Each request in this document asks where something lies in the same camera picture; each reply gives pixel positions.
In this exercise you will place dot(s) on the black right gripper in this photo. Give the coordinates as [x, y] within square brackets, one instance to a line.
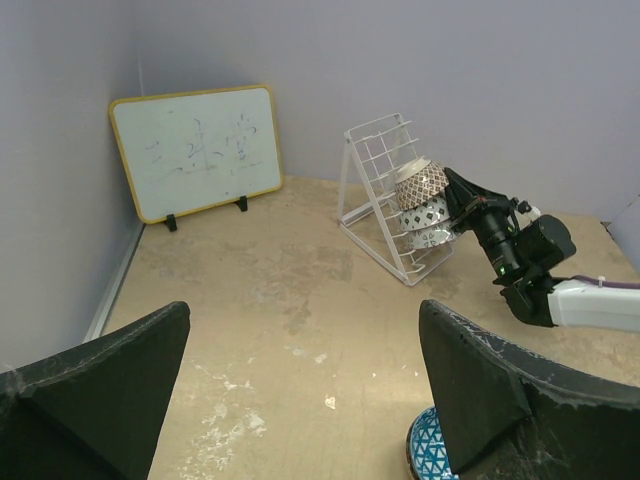
[491, 216]

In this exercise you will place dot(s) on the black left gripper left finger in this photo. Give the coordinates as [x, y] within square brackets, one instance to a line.
[94, 411]

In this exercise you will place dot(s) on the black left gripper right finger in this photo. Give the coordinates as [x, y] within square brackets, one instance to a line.
[509, 413]

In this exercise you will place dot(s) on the red diamond dot bowl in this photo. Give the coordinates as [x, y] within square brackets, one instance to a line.
[432, 212]

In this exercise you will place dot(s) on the brown lattice pattern bowl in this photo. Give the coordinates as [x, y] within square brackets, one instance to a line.
[418, 181]

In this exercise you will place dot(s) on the white wire dish rack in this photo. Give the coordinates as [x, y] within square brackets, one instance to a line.
[367, 209]

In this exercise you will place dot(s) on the black floral pattern bowl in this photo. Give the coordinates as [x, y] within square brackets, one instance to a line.
[430, 237]

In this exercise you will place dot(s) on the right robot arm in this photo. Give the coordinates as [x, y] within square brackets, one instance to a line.
[523, 246]

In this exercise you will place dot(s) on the blue triangle pattern bowl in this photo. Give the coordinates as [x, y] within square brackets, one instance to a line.
[425, 449]

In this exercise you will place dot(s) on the yellow framed whiteboard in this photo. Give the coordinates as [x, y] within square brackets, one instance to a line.
[188, 152]

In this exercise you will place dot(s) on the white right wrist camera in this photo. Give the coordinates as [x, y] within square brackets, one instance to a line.
[527, 210]

